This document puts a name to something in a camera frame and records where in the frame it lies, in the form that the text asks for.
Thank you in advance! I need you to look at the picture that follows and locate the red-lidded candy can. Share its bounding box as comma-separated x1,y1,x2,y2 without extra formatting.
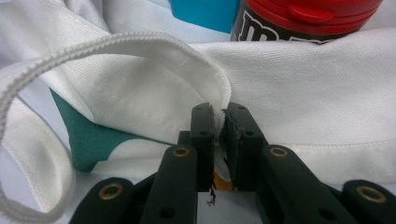
229,0,385,45

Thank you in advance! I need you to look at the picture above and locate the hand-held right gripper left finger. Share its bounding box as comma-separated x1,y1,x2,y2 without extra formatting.
190,102,217,192

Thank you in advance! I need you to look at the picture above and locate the blue snack bag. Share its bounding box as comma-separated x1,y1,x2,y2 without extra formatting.
168,0,241,35

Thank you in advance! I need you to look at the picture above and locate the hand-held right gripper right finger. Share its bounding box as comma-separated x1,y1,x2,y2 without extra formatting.
222,102,269,192

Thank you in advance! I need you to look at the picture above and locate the white tote bag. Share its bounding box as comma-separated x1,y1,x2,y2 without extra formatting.
0,0,396,224

